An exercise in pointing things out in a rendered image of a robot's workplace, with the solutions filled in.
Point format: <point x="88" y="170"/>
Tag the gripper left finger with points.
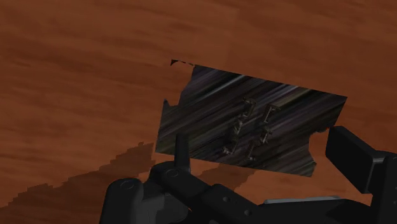
<point x="183" y="183"/>

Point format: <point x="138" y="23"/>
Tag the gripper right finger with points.
<point x="353" y="155"/>

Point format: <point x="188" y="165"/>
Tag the dark streaked robot stand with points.
<point x="211" y="124"/>

